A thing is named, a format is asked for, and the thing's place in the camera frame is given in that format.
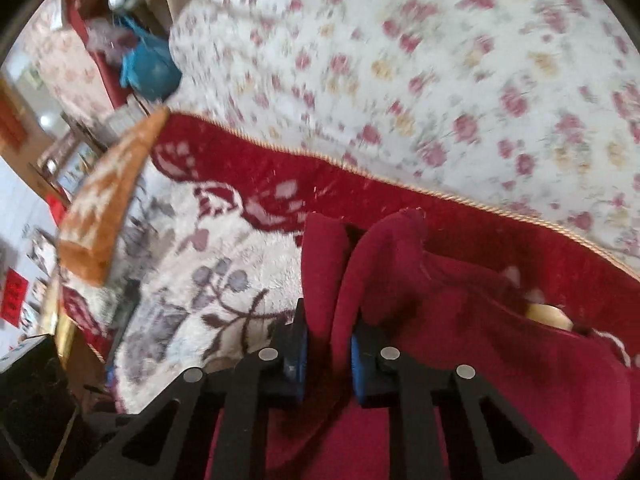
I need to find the orange patterned blanket edge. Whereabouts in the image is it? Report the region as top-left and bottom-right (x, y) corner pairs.
(56, 106), (170, 286)

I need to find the red and white floral blanket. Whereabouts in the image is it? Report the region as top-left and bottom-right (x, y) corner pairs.
(60, 113), (639, 413)

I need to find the white floral bed sheet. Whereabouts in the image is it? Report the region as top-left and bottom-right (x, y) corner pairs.
(169, 0), (639, 266)

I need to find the blue plastic bag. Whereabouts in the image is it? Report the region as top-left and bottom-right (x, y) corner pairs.
(117, 16), (182, 101)

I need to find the dark red fleece garment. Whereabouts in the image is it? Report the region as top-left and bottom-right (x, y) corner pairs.
(266, 210), (639, 479)

